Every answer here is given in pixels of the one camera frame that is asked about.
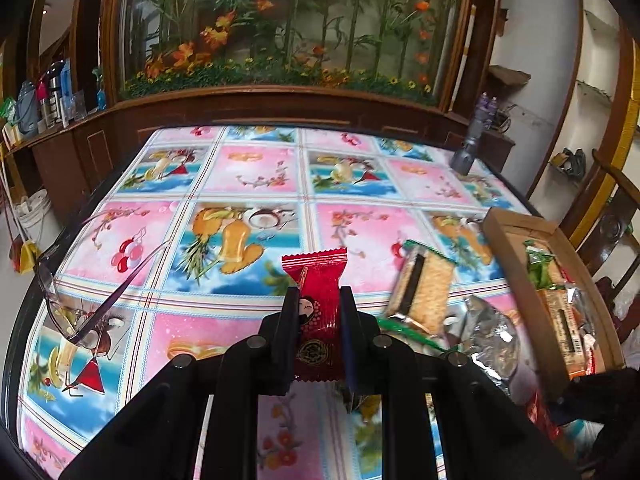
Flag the artificial flower glass display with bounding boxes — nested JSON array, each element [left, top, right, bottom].
[[117, 0, 468, 108]]

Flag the cracker packet green ends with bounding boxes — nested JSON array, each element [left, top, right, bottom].
[[382, 239, 458, 353]]

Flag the dark red peanut packet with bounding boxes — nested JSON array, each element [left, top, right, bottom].
[[525, 392, 563, 448]]

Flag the row of bottles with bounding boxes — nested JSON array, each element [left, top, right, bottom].
[[0, 57, 108, 143]]

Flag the red snack packet round emblem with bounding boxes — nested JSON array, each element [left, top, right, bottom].
[[281, 249, 351, 385]]

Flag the silver flashlight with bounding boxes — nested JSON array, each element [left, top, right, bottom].
[[450, 120, 488, 177]]

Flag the red yellow dustpan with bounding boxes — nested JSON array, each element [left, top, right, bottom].
[[7, 237, 43, 276]]

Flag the white bucket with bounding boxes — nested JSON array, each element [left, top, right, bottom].
[[12, 190, 53, 246]]

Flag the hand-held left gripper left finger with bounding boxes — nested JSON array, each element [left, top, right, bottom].
[[60, 287, 301, 480]]

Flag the printed fruit tablecloth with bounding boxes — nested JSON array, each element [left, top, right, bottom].
[[17, 125, 566, 480]]

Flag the green pea packet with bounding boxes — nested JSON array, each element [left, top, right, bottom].
[[522, 240, 567, 291]]

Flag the wooden cabinet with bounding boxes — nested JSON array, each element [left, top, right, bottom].
[[0, 0, 517, 223]]

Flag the orange cracker packet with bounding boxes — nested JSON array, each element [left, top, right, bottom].
[[541, 284, 596, 381]]

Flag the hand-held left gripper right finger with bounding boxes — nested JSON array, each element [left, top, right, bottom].
[[340, 287, 576, 480]]

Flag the brown corner wall shelf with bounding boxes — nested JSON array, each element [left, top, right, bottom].
[[487, 64, 532, 87]]

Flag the purple frame eyeglasses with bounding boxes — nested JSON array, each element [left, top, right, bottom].
[[32, 210, 173, 347]]

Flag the cardboard box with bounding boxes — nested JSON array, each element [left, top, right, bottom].
[[482, 206, 626, 406]]

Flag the wooden chair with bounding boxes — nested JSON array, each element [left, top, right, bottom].
[[557, 150, 640, 346]]

